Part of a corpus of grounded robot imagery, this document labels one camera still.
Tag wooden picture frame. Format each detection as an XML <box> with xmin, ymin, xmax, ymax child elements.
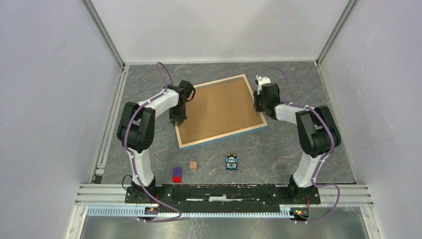
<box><xmin>174</xmin><ymin>74</ymin><xmax>269</xmax><ymax>150</ymax></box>

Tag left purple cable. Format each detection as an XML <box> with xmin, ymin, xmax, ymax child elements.
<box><xmin>122</xmin><ymin>62</ymin><xmax>183</xmax><ymax>223</ymax></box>

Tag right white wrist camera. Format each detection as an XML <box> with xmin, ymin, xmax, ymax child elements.
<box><xmin>255</xmin><ymin>75</ymin><xmax>271</xmax><ymax>95</ymax></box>

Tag small wooden cube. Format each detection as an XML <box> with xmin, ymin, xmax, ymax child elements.
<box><xmin>189</xmin><ymin>161</ymin><xmax>198</xmax><ymax>170</ymax></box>

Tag purple red toy block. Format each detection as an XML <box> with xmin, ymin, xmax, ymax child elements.
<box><xmin>172</xmin><ymin>167</ymin><xmax>183</xmax><ymax>183</ymax></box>

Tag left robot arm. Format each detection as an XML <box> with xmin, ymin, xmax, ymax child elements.
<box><xmin>117</xmin><ymin>80</ymin><xmax>196</xmax><ymax>203</ymax></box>

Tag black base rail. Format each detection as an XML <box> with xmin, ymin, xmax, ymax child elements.
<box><xmin>125</xmin><ymin>184</ymin><xmax>321</xmax><ymax>220</ymax></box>

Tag purple cable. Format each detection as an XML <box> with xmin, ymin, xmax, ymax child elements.
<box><xmin>257</xmin><ymin>67</ymin><xmax>341</xmax><ymax>225</ymax></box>
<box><xmin>122</xmin><ymin>62</ymin><xmax>183</xmax><ymax>223</ymax></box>

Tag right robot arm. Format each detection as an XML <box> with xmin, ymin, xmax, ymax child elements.
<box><xmin>253</xmin><ymin>78</ymin><xmax>341</xmax><ymax>203</ymax></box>

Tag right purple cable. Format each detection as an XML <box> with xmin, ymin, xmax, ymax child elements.
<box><xmin>257</xmin><ymin>67</ymin><xmax>341</xmax><ymax>225</ymax></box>

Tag brown cardboard backing board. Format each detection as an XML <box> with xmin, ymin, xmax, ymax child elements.
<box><xmin>178</xmin><ymin>78</ymin><xmax>264</xmax><ymax>145</ymax></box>

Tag blue owl toy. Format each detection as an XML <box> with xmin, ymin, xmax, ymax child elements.
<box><xmin>225</xmin><ymin>154</ymin><xmax>238</xmax><ymax>170</ymax></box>

